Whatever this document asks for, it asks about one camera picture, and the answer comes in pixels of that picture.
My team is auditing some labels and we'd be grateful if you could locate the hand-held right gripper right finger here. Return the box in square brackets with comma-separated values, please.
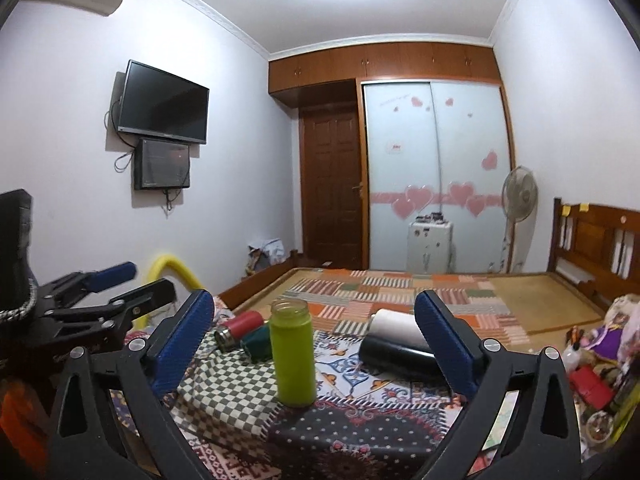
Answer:
[414, 289, 601, 480]

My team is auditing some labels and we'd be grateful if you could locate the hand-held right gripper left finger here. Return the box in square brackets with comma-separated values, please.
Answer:
[47, 289, 216, 480]

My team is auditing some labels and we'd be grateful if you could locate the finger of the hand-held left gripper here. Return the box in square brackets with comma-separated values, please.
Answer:
[47, 277, 177, 333]
[35, 261, 137, 307]

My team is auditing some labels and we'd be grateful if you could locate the white cup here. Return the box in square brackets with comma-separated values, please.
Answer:
[369, 308, 431, 353]

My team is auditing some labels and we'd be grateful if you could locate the black cup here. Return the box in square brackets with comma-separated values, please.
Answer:
[359, 334, 453, 383]

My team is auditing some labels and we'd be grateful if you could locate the red cup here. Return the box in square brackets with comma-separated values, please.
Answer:
[215, 310, 265, 351]

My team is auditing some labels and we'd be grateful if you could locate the dark green cup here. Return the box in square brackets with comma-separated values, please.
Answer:
[240, 325, 274, 362]

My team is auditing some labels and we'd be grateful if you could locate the lime green cup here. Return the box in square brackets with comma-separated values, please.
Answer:
[269, 298, 317, 407]

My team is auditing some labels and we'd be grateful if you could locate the yellow foam tube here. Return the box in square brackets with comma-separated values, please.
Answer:
[135, 254, 202, 328]

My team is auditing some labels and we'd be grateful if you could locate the grey checked cloth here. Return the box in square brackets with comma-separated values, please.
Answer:
[165, 330, 292, 442]

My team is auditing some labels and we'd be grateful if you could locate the small white cabinet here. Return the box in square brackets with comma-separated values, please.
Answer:
[406, 214, 455, 275]

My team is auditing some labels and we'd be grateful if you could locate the patchwork quilt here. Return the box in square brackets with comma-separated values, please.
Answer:
[282, 269, 533, 347]

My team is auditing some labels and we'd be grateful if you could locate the blue floral blanket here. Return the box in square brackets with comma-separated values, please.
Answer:
[300, 330, 471, 401]

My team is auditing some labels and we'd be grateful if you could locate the pile of clothes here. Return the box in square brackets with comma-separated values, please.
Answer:
[245, 235, 292, 277]

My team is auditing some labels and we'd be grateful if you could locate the dark dotted patterned blanket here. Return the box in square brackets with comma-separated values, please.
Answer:
[112, 392, 468, 480]

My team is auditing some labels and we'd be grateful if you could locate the red box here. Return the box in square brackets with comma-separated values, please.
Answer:
[570, 365, 614, 412]

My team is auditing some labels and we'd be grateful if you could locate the standing fan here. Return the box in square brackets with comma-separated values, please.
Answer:
[500, 166, 540, 274]

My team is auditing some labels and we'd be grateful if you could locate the purple doll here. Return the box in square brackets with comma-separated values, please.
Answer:
[590, 295, 640, 362]

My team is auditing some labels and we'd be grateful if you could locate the sliding-door wardrobe with heart stickers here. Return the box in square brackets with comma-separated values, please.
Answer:
[356, 77, 517, 274]

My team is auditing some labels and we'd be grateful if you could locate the brown wooden door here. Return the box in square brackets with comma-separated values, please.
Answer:
[299, 107, 368, 269]

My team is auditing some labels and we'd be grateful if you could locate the wooden overhead cabinet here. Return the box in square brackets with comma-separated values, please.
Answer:
[268, 42, 502, 109]

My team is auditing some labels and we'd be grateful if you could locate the black television cable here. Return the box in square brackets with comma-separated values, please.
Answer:
[104, 95, 137, 173]

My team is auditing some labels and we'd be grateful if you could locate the small wall screen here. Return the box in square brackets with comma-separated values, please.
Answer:
[133, 137, 192, 191]

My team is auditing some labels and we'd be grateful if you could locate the wall television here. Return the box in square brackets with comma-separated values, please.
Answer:
[112, 60, 211, 145]

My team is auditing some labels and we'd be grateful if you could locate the wooden bed frame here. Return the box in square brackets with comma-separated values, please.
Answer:
[217, 197, 640, 321]

